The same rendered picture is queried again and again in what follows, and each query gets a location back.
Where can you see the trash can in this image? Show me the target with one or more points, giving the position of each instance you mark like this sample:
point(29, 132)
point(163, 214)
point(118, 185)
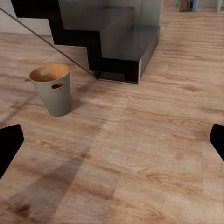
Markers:
point(54, 88)

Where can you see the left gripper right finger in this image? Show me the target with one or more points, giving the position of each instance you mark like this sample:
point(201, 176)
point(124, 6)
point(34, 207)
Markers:
point(217, 139)

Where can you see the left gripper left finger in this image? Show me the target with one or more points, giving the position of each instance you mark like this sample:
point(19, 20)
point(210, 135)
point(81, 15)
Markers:
point(11, 139)

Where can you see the stairs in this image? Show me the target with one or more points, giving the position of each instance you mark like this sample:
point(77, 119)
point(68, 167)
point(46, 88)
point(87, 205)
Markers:
point(103, 37)

